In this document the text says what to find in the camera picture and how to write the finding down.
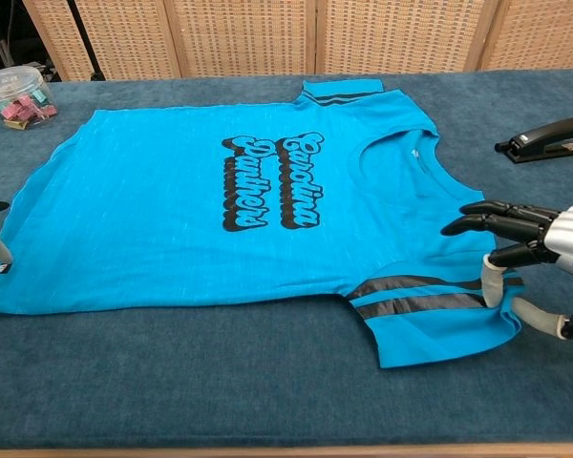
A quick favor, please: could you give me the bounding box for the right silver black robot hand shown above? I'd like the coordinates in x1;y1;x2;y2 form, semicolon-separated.
440;198;573;341

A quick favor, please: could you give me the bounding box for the clear plastic clip jar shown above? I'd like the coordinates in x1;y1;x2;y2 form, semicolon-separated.
0;65;58;131

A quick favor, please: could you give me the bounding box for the blue printed T-shirt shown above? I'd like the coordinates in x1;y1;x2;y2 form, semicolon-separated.
0;78;526;371

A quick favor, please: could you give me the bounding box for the black stapler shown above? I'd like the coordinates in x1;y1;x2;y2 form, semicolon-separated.
494;115;573;165

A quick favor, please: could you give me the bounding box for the wicker folding screen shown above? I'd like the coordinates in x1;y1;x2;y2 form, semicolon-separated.
22;0;573;82

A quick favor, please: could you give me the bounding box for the black tripod stand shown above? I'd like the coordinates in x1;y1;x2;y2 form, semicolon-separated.
66;0;107;83

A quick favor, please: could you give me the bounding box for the blue carpet table cover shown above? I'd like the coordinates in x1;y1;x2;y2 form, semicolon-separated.
0;66;573;452

